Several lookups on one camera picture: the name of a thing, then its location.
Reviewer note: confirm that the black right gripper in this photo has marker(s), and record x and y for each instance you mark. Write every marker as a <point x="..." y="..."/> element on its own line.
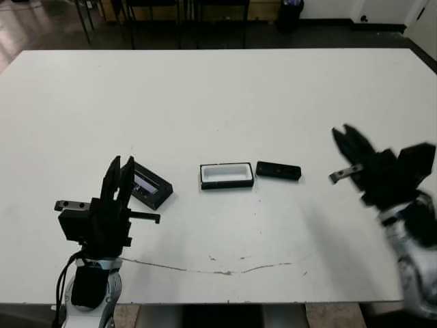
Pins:
<point x="385" y="181"/>

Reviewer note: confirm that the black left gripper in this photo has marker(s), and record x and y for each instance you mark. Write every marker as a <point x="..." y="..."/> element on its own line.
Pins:
<point x="109" y="229"/>

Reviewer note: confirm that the glossy black box lid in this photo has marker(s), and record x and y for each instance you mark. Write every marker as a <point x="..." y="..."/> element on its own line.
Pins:
<point x="153" y="191"/>

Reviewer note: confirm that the black camera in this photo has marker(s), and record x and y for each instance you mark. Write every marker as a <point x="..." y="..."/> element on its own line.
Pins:
<point x="278" y="171"/>

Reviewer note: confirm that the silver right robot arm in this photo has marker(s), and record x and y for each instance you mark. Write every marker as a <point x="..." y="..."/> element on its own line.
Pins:
<point x="413" y="273"/>

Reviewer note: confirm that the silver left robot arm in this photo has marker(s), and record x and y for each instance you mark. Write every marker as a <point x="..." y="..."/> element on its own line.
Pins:
<point x="114" y="280"/>

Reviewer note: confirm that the black box white inlay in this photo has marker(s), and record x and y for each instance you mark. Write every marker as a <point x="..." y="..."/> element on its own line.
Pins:
<point x="223" y="172"/>

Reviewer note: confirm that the small black door stopper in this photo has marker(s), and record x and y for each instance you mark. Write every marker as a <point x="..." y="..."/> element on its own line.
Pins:
<point x="364" y="18"/>

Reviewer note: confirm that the black trash bin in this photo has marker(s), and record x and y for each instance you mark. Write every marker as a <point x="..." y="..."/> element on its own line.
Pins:
<point x="290" y="18"/>

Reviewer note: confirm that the white door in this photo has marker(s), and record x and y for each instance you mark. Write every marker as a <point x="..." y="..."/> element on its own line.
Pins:
<point x="423" y="17"/>

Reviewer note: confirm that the grey chair black legs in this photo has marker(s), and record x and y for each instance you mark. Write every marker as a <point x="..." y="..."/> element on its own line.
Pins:
<point x="85" y="32"/>

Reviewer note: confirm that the wooden crate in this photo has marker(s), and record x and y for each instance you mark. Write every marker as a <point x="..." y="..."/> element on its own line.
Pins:
<point x="261" y="8"/>

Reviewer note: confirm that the robot lower body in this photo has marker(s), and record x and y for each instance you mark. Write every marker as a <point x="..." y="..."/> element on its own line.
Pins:
<point x="222" y="317"/>

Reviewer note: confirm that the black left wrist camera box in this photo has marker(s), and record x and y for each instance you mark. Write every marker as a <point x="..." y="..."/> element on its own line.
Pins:
<point x="73" y="225"/>

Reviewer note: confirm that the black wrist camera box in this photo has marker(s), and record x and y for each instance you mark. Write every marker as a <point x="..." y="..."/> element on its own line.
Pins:
<point x="73" y="225"/>
<point x="416" y="160"/>

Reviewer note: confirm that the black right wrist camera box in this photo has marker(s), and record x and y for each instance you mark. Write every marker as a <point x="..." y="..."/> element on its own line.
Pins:
<point x="416" y="160"/>

